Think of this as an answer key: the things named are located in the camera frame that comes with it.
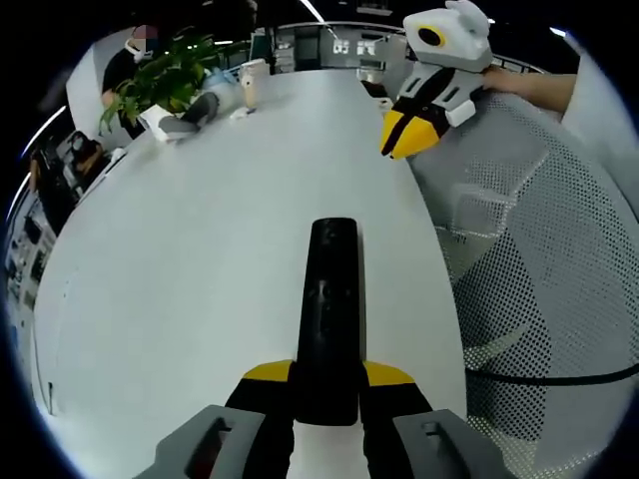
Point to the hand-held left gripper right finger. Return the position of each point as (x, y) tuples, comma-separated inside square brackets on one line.
[(399, 424)]

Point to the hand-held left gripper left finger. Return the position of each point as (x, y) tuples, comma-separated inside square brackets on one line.
[(249, 424)]

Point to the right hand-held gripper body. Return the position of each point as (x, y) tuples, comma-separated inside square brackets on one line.
[(459, 45)]

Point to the black remote control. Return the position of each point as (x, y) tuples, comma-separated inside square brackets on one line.
[(329, 299)]

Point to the beige drink bottle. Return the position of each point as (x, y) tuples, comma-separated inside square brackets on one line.
[(251, 85)]

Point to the grey mesh office chair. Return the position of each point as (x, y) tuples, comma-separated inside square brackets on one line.
[(524, 249)]

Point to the small white blue wrapper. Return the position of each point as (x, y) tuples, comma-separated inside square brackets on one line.
[(240, 115)]

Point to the person's white shirt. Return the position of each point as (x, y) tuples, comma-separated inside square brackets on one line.
[(604, 130)]

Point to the light blue plastic bag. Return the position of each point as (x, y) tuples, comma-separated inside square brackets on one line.
[(222, 87)]

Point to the dark grey curved object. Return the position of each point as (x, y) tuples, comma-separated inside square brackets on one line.
[(192, 117)]

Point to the green potted plant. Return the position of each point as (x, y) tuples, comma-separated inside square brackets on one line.
[(165, 80)]

